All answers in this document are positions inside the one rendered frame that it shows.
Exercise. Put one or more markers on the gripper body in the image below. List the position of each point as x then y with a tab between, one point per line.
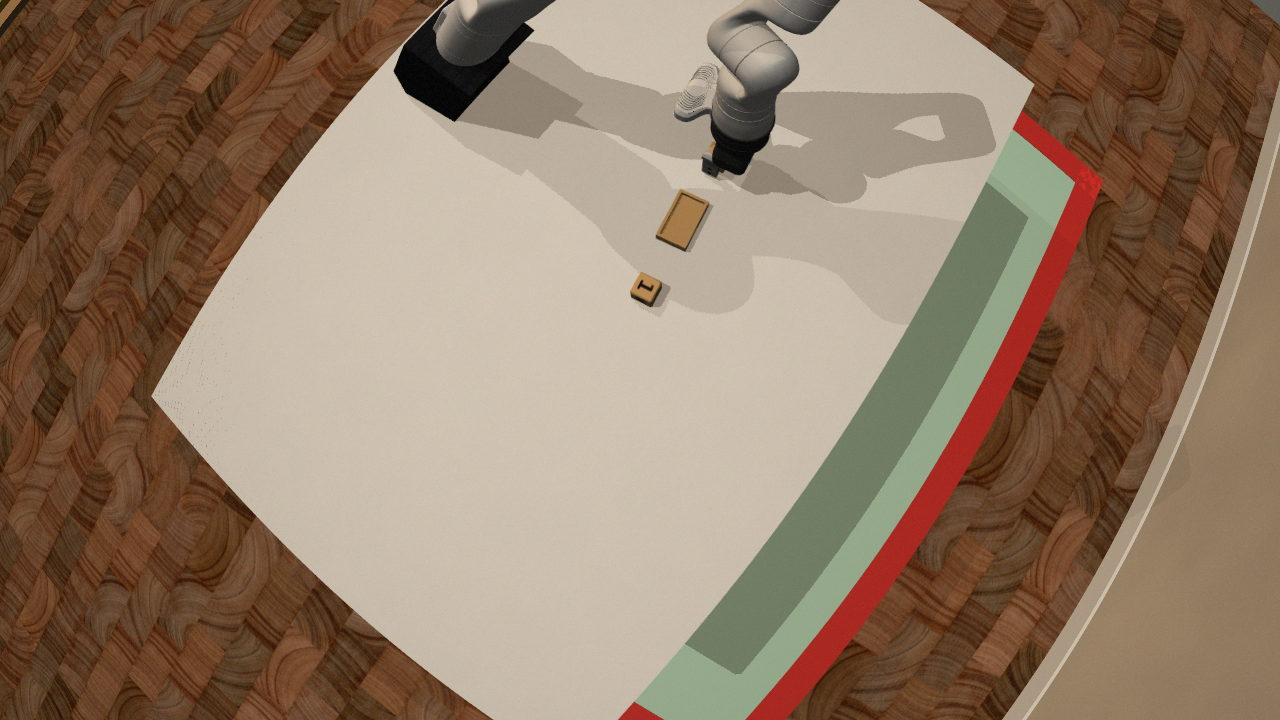
740	138

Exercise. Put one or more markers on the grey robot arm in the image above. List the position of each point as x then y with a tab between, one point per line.
740	39

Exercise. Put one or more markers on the tan wooden number cube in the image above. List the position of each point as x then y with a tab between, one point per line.
711	150
646	289

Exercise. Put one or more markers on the brown wooden tray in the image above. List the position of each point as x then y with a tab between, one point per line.
682	220

